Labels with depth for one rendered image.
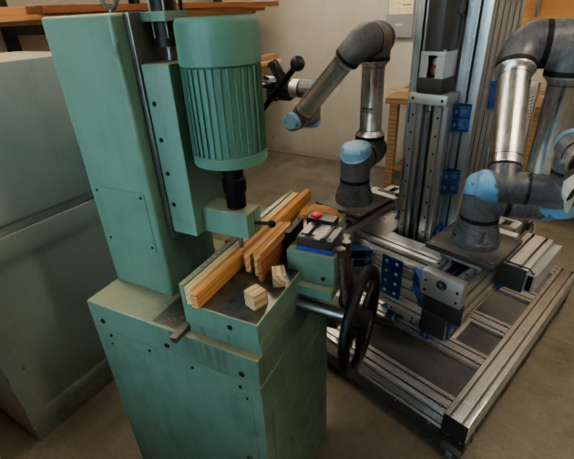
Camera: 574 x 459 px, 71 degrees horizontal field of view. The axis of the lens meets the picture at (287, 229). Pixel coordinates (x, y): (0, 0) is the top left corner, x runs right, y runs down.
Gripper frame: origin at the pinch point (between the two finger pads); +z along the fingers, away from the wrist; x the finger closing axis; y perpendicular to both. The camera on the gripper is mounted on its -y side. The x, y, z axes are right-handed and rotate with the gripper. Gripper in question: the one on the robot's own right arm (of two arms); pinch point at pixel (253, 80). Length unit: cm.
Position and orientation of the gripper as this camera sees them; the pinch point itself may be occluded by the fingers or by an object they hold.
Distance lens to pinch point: 193.4
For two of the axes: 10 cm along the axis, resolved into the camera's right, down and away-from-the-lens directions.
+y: 1.2, 8.1, 5.7
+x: 5.2, -5.4, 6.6
